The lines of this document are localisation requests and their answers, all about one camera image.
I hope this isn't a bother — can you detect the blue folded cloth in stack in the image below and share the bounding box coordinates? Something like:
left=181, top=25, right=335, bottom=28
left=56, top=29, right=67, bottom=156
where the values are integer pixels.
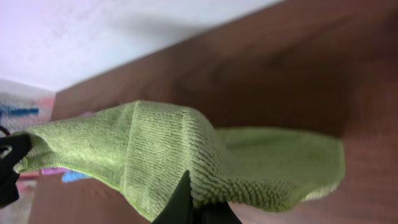
left=62, top=170, right=90, bottom=183

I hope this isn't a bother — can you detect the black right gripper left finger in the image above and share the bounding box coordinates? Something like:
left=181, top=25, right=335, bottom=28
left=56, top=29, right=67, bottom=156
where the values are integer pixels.
left=152, top=170, right=193, bottom=224

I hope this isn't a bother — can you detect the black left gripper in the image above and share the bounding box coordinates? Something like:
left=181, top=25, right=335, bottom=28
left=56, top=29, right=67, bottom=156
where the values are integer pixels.
left=1, top=126, right=32, bottom=208

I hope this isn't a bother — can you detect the purple folded cloth on stack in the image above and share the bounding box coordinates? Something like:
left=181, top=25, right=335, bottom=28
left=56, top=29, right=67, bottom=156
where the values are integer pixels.
left=41, top=167, right=68, bottom=175

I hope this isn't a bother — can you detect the green microfiber cloth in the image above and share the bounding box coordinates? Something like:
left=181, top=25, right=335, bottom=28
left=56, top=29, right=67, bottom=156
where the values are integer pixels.
left=15, top=101, right=345, bottom=221

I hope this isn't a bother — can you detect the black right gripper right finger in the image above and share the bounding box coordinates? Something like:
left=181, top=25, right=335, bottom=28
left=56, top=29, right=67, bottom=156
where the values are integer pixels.
left=194, top=202, right=242, bottom=224

